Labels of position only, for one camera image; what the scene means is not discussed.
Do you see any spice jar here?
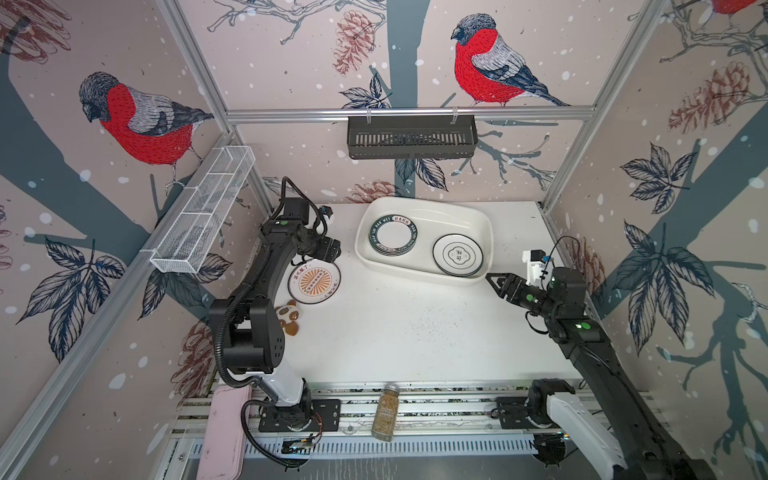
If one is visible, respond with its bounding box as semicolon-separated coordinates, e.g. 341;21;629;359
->
371;383;400;442

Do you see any white wire mesh shelf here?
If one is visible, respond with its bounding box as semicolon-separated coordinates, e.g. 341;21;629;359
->
150;145;255;274

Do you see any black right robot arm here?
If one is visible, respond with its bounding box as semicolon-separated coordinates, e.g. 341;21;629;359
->
486;267;715;479

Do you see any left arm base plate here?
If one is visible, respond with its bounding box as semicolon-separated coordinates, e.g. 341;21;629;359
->
258;399;341;433

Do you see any sunburst plate left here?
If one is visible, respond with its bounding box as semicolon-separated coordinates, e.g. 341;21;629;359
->
287;260;341;305

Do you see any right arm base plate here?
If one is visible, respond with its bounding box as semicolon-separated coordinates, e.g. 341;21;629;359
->
491;396;539;430

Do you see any white plastic bin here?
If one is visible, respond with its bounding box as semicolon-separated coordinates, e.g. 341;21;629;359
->
355;197;494;286

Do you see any green rim plate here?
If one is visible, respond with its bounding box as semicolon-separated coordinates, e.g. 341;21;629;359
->
368;214;418;257

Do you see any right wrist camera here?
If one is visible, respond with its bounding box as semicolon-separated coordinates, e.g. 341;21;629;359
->
522;249;550;285

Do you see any white flower plate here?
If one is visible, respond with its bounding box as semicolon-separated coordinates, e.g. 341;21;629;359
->
432;234;484;277

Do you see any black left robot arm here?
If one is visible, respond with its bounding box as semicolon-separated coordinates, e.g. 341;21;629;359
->
209;197;341;430

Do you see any black wall basket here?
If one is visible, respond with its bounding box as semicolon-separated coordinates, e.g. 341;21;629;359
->
347;115;478;160

